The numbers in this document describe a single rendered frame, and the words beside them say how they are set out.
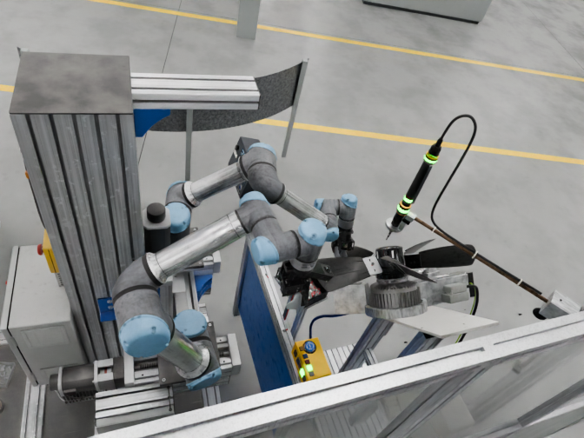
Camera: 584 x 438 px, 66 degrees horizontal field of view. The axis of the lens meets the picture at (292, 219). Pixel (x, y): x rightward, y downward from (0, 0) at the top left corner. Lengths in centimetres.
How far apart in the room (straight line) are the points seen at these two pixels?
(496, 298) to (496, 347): 306
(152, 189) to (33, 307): 219
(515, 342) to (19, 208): 341
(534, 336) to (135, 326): 86
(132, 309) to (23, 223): 253
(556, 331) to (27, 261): 163
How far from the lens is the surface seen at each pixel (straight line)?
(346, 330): 321
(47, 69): 127
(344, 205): 204
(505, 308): 392
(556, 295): 178
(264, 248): 112
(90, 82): 122
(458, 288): 216
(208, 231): 123
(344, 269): 196
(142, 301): 122
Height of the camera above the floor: 268
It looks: 47 degrees down
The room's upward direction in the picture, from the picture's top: 16 degrees clockwise
